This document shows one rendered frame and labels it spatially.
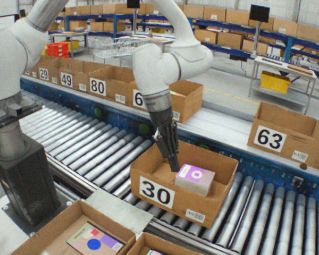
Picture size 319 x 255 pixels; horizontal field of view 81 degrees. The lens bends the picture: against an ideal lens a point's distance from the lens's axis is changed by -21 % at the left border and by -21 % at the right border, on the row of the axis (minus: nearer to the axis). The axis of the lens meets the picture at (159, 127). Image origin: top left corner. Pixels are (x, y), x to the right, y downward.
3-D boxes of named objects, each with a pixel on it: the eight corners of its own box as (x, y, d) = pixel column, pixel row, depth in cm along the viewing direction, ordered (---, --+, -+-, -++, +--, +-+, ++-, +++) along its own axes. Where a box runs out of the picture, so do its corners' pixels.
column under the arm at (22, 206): (33, 241, 72) (0, 181, 56) (1, 209, 82) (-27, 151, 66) (75, 204, 92) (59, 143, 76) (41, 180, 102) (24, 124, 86)
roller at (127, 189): (109, 201, 103) (108, 194, 100) (165, 150, 142) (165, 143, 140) (117, 205, 101) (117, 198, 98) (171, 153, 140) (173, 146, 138)
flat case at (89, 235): (104, 270, 66) (103, 269, 65) (66, 243, 74) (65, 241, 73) (126, 245, 76) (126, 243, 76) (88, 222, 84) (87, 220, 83)
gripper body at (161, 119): (157, 104, 80) (163, 129, 83) (142, 113, 74) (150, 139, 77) (176, 103, 76) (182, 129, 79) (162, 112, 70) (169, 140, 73)
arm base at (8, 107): (-4, 130, 51) (-9, 111, 48) (-31, 113, 59) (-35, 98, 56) (43, 108, 66) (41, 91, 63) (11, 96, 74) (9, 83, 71)
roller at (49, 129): (27, 144, 136) (25, 138, 134) (80, 116, 175) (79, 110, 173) (30, 147, 134) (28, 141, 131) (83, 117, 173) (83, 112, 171)
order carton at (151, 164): (130, 193, 102) (128, 165, 93) (162, 161, 124) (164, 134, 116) (209, 229, 85) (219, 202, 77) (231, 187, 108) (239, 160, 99)
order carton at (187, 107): (127, 107, 150) (127, 83, 142) (152, 94, 173) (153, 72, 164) (182, 125, 134) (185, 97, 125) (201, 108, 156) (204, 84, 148)
